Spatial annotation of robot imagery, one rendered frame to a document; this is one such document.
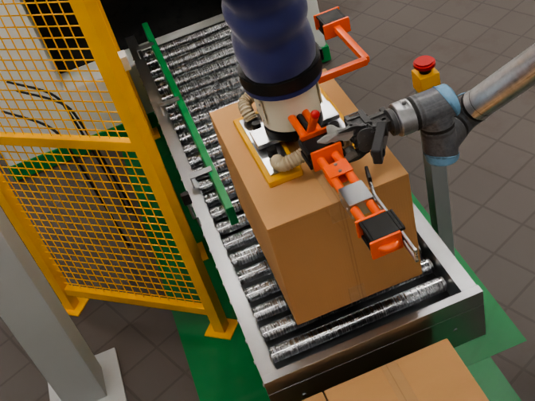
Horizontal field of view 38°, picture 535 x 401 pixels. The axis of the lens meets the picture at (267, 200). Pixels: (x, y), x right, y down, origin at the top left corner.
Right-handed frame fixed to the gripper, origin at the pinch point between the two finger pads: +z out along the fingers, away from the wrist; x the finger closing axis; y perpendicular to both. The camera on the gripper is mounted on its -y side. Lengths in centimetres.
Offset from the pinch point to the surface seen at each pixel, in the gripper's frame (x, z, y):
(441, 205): -79, -49, 43
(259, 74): 16.5, 7.3, 19.5
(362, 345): -62, 5, -13
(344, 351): -61, 11, -13
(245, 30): 29.1, 7.7, 20.5
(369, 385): -67, 8, -23
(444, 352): -67, -16, -22
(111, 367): -120, 91, 68
